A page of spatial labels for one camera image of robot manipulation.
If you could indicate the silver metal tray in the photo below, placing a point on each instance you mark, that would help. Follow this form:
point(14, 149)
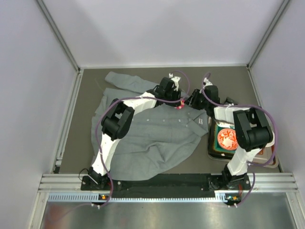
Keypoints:
point(243, 157)

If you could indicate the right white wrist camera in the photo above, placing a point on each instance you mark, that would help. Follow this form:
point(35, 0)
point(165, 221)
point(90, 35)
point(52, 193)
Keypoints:
point(206, 82)

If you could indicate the red white patterned dish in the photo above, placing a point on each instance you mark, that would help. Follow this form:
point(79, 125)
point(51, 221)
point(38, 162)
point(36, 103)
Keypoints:
point(227, 140)

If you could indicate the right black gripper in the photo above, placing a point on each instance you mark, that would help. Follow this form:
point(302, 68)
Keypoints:
point(194, 99)

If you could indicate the grey slotted cable duct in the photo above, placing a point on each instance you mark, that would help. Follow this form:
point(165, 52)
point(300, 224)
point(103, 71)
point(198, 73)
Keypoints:
point(100, 198)

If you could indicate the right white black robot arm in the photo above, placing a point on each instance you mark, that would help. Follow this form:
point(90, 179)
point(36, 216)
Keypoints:
point(252, 130)

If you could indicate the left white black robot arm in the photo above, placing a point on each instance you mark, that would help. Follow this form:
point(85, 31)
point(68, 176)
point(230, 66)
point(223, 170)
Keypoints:
point(117, 119)

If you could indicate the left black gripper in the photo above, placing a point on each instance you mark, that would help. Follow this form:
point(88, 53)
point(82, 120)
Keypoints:
point(175, 97)

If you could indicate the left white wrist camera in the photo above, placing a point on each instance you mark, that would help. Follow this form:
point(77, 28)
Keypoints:
point(176, 80)

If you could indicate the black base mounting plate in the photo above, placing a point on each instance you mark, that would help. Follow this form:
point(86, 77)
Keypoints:
point(204, 181)

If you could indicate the grey button-up shirt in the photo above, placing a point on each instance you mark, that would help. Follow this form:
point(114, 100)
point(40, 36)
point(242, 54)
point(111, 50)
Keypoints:
point(159, 138)

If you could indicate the black square plate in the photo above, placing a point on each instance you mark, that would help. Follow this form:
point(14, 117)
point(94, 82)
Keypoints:
point(214, 150)

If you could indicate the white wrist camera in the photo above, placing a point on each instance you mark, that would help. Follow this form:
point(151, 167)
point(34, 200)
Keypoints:
point(206, 82)
point(176, 80)

